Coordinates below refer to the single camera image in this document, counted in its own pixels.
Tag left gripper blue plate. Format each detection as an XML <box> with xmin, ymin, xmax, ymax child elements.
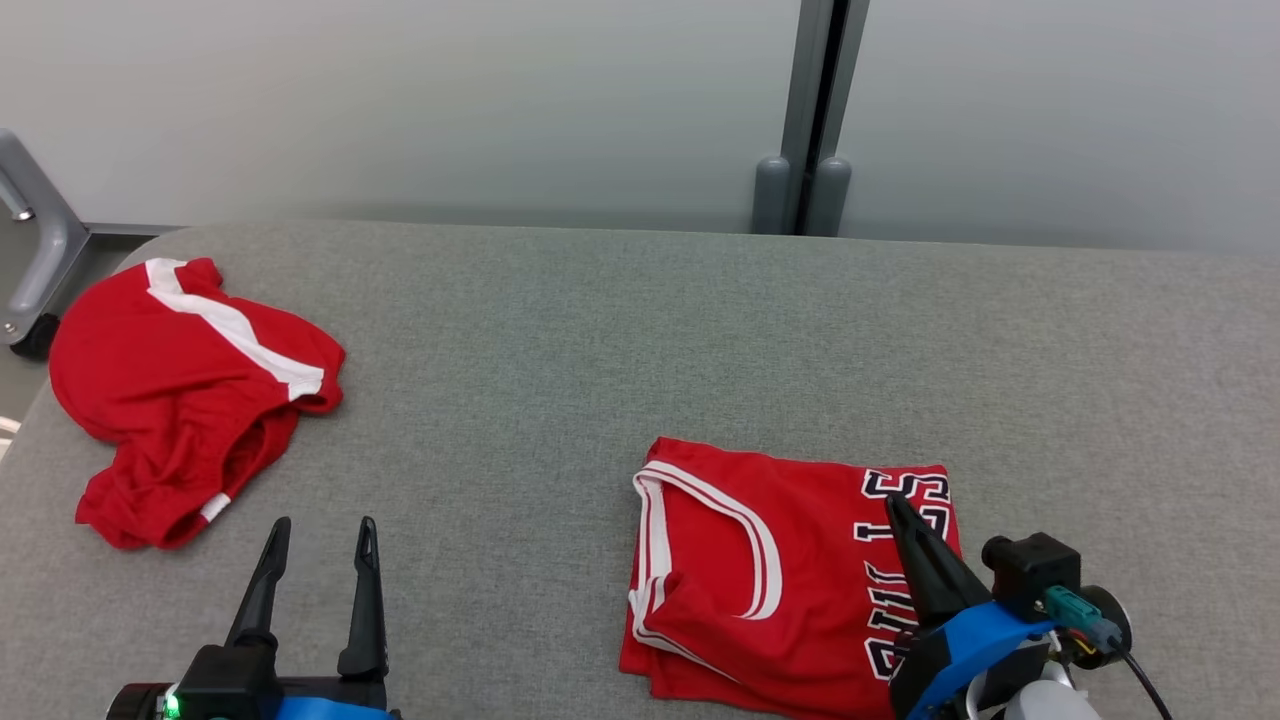
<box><xmin>105</xmin><ymin>516</ymin><xmax>403</xmax><ymax>720</ymax></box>

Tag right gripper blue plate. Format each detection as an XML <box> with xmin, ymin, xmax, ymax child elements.
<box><xmin>885</xmin><ymin>493</ymin><xmax>1134</xmax><ymax>720</ymax></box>

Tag red basketball jersey with lettering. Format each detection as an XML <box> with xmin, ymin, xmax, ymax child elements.
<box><xmin>619</xmin><ymin>437</ymin><xmax>963</xmax><ymax>720</ymax></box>

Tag red shorts with white stripe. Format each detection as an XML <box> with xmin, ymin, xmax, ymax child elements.
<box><xmin>48</xmin><ymin>257</ymin><xmax>347</xmax><ymax>551</ymax></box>

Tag right black cable teal plug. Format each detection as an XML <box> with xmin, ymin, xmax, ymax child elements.
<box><xmin>1043</xmin><ymin>586</ymin><xmax>1174</xmax><ymax>720</ymax></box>

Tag grey metal frame with caster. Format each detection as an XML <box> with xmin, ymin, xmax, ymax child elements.
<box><xmin>0</xmin><ymin>128</ymin><xmax>91</xmax><ymax>361</ymax></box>

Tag grey partition post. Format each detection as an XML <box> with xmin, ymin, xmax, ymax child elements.
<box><xmin>752</xmin><ymin>0</ymin><xmax>871</xmax><ymax>237</ymax></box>

